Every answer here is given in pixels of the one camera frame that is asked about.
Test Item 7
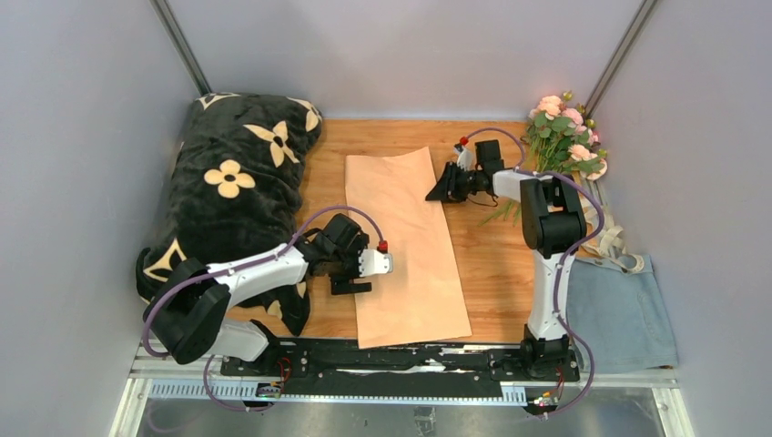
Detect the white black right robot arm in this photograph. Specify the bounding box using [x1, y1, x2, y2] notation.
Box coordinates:
[425, 138, 587, 381]

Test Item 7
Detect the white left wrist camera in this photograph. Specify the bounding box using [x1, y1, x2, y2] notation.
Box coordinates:
[358, 240, 393, 278]

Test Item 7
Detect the green and peach wrapping paper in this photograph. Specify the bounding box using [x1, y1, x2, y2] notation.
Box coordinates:
[345, 147, 472, 349]

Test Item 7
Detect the pink fake flower bouquet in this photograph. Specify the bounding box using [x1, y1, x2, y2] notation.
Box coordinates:
[479, 90, 609, 228]

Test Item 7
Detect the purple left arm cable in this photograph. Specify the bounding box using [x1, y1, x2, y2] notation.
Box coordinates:
[142, 205, 387, 413]

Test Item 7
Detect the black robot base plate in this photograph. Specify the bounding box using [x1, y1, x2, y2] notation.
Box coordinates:
[219, 338, 579, 398]

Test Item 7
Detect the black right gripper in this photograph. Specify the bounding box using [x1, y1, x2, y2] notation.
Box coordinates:
[426, 161, 484, 204]

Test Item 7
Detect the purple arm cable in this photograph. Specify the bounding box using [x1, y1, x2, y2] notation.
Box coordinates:
[464, 127, 605, 417]
[142, 205, 387, 413]

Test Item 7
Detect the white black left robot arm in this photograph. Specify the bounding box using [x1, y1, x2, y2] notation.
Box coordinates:
[142, 213, 392, 376]

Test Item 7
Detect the aluminium front frame rail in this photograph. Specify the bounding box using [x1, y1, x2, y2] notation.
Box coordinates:
[110, 338, 695, 436]

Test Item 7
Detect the black floral plush blanket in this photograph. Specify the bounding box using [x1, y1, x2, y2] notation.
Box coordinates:
[136, 92, 323, 301]

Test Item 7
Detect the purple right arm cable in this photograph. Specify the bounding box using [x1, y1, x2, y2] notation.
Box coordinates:
[464, 127, 605, 417]

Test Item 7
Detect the blue denim tote bag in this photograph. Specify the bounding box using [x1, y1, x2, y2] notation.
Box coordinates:
[567, 255, 678, 374]

